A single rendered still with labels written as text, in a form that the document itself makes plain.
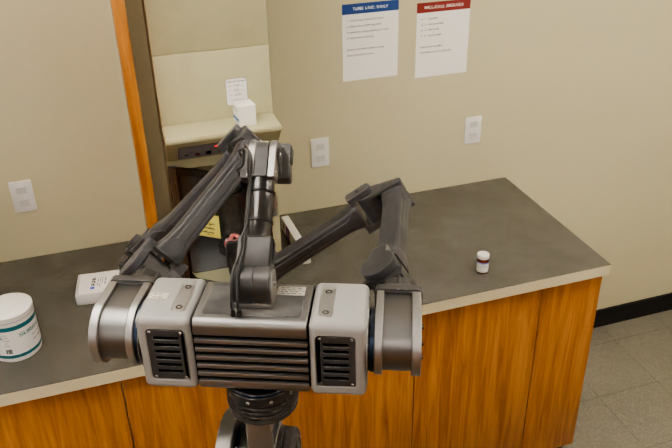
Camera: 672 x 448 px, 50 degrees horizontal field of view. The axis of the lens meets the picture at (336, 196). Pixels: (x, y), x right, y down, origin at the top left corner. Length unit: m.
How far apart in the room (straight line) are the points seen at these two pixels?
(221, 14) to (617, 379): 2.44
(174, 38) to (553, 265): 1.40
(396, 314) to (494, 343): 1.28
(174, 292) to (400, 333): 0.40
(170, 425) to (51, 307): 0.52
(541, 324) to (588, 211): 0.98
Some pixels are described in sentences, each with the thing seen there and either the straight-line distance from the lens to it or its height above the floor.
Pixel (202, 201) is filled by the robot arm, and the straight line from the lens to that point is 1.57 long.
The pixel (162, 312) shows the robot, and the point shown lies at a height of 1.53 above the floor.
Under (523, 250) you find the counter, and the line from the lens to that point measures 2.58.
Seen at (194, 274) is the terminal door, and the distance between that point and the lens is 2.29.
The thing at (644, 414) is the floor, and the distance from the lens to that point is 3.47.
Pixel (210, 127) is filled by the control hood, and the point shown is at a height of 1.51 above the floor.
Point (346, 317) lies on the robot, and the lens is 1.23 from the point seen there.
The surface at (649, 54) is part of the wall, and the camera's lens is 3.30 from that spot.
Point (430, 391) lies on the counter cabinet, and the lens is 2.55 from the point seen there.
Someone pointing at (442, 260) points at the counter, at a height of 0.94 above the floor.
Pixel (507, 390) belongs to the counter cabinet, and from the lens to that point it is 2.72.
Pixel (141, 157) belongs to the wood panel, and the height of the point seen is 1.46.
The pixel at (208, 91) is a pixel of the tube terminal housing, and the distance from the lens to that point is 2.09.
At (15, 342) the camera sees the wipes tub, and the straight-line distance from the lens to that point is 2.22.
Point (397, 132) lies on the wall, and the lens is 2.80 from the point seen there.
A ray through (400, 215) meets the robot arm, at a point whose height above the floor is 1.47.
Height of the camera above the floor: 2.27
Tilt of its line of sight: 28 degrees down
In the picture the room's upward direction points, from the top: 1 degrees counter-clockwise
